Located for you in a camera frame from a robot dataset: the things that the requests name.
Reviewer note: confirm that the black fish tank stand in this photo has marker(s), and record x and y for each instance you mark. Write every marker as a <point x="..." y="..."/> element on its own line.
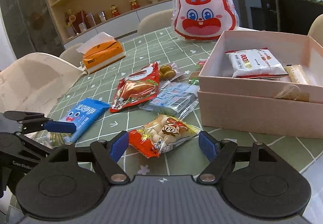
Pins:
<point x="297" y="16"/>

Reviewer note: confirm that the blue seaweed snack packet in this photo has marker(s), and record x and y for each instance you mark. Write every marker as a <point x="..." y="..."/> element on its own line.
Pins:
<point x="83" y="116"/>

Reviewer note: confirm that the red white rabbit bag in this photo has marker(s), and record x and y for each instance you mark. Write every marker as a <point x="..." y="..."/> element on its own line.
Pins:
<point x="203" y="20"/>

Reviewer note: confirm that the beige chair at left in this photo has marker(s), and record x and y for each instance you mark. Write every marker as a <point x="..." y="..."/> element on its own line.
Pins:
<point x="72" y="56"/>

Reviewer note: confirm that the yellow cartoon boy snack packet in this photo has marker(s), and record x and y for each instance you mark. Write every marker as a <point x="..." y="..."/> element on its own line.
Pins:
<point x="161" y="135"/>

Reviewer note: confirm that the wrapped biscuit in box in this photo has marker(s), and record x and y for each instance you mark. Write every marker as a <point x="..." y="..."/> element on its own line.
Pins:
<point x="300" y="74"/>

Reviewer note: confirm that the cream canvas tote bag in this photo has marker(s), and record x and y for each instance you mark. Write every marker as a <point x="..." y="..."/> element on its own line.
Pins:
<point x="35" y="82"/>

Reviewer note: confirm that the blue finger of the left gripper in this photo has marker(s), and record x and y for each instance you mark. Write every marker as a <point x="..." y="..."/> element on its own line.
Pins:
<point x="60" y="127"/>

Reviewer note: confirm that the dark glass cabinet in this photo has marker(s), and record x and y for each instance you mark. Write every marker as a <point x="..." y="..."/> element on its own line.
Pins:
<point x="30" y="28"/>

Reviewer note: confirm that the small clear red-label candy packet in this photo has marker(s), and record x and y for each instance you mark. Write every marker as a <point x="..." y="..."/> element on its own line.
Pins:
<point x="194" y="76"/>

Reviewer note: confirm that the white rice cracker packet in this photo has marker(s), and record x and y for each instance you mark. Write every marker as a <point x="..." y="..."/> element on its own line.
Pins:
<point x="255" y="64"/>

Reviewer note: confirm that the beige chair behind table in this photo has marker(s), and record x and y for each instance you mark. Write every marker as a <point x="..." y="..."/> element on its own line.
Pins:
<point x="155" y="22"/>

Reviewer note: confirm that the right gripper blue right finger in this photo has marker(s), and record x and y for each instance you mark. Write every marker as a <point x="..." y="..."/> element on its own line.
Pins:
<point x="208" y="145"/>

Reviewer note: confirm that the brown egg snack packet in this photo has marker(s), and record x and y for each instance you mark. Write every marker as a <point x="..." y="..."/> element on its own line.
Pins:
<point x="169" y="72"/>

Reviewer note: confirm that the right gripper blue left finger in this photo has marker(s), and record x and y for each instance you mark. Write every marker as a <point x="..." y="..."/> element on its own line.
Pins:
<point x="118" y="145"/>

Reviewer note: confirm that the pink cardboard box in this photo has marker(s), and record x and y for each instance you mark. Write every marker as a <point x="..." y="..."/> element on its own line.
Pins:
<point x="249" y="104"/>

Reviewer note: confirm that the green checked tablecloth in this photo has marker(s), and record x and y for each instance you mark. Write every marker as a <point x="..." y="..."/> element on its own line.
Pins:
<point x="164" y="47"/>

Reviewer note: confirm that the red chicken leg packet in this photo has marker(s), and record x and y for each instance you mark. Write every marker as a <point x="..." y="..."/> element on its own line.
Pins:
<point x="136" y="88"/>

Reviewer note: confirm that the blue white candy bag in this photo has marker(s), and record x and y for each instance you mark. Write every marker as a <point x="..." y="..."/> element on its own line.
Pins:
<point x="175" y="99"/>

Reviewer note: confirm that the beige chair at right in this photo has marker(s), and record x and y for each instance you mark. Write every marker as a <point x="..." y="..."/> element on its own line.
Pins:
<point x="316" y="30"/>

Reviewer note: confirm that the orange tissue box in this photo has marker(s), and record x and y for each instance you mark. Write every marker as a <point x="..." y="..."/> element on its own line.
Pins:
<point x="100" y="51"/>

